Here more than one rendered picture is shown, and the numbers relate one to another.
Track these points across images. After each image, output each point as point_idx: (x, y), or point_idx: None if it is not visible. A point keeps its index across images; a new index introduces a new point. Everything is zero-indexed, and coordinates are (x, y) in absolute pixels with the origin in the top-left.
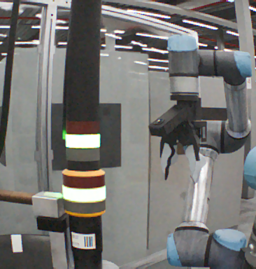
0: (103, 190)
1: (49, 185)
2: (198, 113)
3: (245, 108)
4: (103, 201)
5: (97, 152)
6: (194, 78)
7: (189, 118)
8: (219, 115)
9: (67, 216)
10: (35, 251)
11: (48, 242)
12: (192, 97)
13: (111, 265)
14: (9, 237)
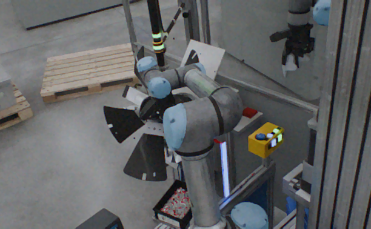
0: (156, 47)
1: None
2: (303, 37)
3: None
4: (156, 49)
5: (154, 39)
6: (290, 14)
7: (295, 38)
8: None
9: None
10: (193, 60)
11: (196, 59)
12: (290, 26)
13: (163, 67)
14: (195, 53)
